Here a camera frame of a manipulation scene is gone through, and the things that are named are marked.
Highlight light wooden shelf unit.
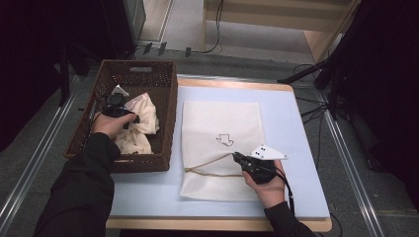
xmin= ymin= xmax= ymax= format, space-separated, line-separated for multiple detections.
xmin=201 ymin=0 xmax=361 ymax=64

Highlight black floor cables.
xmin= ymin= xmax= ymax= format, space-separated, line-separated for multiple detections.
xmin=292 ymin=63 xmax=331 ymax=166

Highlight light blue table mat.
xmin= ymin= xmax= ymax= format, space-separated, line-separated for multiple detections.
xmin=110 ymin=84 xmax=331 ymax=220

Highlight person's right hand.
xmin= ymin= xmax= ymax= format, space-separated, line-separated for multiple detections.
xmin=242 ymin=159 xmax=287 ymax=210

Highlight black hanging cable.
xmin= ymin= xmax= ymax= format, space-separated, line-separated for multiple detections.
xmin=197 ymin=0 xmax=225 ymax=55

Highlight black metal stand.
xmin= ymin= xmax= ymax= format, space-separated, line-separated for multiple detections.
xmin=56 ymin=42 xmax=91 ymax=109

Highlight metal floor rail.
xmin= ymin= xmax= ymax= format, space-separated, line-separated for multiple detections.
xmin=0 ymin=76 xmax=80 ymax=228
xmin=315 ymin=87 xmax=387 ymax=237

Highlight person's left hand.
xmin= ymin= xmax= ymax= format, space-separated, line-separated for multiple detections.
xmin=91 ymin=113 xmax=138 ymax=141

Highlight black tripod stand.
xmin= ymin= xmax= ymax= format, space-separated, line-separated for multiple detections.
xmin=277 ymin=0 xmax=367 ymax=121

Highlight brown wicker basket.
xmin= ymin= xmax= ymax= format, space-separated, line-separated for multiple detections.
xmin=63 ymin=58 xmax=179 ymax=174

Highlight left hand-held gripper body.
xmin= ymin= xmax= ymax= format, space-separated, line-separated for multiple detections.
xmin=101 ymin=84 xmax=133 ymax=118

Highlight white mesh laundry bag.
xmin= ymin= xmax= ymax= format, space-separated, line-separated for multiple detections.
xmin=179 ymin=100 xmax=267 ymax=202

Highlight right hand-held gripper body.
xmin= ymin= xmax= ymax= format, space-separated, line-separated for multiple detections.
xmin=242 ymin=143 xmax=289 ymax=186

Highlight wooden table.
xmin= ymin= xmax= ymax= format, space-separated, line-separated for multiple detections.
xmin=106 ymin=76 xmax=333 ymax=233

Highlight dark grey cabinet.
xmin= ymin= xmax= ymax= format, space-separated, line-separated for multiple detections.
xmin=100 ymin=0 xmax=147 ymax=61

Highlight right hand-held gripper cable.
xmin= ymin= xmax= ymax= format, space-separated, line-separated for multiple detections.
xmin=270 ymin=166 xmax=296 ymax=216

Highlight dark curtain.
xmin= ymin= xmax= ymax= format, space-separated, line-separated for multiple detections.
xmin=0 ymin=0 xmax=112 ymax=153
xmin=335 ymin=0 xmax=419 ymax=213

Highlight cream garment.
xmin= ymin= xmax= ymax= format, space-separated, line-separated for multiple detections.
xmin=113 ymin=92 xmax=160 ymax=156

